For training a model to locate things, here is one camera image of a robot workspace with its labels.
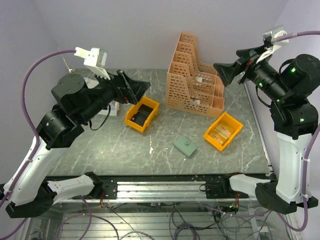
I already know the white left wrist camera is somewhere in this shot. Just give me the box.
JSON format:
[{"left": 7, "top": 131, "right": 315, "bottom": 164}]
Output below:
[{"left": 74, "top": 47, "right": 111, "bottom": 80}]

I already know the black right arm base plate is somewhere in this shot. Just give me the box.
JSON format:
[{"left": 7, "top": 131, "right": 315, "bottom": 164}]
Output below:
[{"left": 199, "top": 179, "right": 249, "bottom": 199}]

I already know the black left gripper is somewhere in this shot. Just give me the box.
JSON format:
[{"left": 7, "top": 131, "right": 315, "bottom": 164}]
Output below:
[{"left": 78, "top": 65, "right": 151, "bottom": 124}]

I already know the yellow bin with boxes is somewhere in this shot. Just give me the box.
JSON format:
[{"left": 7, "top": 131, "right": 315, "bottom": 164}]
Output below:
[{"left": 203, "top": 112, "right": 244, "bottom": 152}]

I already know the green card holder wallet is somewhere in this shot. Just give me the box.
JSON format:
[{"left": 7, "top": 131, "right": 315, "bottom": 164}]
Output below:
[{"left": 173, "top": 135, "right": 198, "bottom": 158}]

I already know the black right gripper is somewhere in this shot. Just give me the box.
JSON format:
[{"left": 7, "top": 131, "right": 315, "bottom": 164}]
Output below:
[{"left": 214, "top": 44, "right": 291, "bottom": 103}]

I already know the yellow bin with black item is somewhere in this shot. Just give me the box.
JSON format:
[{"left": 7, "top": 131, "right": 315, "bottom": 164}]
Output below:
[{"left": 124, "top": 96, "right": 160, "bottom": 133}]

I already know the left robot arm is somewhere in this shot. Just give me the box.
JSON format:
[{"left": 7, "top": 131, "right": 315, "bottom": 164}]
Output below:
[{"left": 0, "top": 70, "right": 151, "bottom": 219}]

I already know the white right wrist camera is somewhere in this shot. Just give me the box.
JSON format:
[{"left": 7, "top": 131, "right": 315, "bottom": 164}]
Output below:
[{"left": 256, "top": 25, "right": 289, "bottom": 63}]

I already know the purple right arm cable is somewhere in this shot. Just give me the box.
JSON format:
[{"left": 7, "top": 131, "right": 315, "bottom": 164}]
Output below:
[{"left": 197, "top": 29, "right": 320, "bottom": 232}]

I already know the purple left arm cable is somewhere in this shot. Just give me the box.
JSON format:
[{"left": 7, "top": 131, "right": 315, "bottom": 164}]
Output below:
[{"left": 0, "top": 48, "right": 121, "bottom": 240}]

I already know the aluminium frame rail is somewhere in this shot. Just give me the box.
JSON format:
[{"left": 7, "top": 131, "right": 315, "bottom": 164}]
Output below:
[{"left": 49, "top": 179, "right": 291, "bottom": 203}]

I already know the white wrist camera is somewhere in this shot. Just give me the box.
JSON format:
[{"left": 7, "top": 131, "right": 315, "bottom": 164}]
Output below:
[
  {"left": 256, "top": 25, "right": 289, "bottom": 63},
  {"left": 74, "top": 47, "right": 111, "bottom": 80}
]

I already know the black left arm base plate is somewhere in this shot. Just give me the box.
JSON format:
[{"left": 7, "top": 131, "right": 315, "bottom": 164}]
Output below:
[{"left": 96, "top": 178, "right": 118, "bottom": 200}]

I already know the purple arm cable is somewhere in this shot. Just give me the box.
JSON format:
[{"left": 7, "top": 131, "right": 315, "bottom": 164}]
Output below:
[
  {"left": 197, "top": 29, "right": 320, "bottom": 232},
  {"left": 0, "top": 48, "right": 121, "bottom": 240}
]

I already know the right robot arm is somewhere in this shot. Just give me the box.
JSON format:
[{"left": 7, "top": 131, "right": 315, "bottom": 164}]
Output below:
[{"left": 213, "top": 47, "right": 320, "bottom": 215}]

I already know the white plastic box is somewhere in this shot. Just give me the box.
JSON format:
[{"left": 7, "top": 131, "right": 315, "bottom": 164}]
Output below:
[{"left": 97, "top": 100, "right": 120, "bottom": 117}]

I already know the peach plastic file organizer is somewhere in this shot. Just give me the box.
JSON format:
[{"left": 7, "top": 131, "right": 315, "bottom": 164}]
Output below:
[{"left": 165, "top": 32, "right": 225, "bottom": 118}]

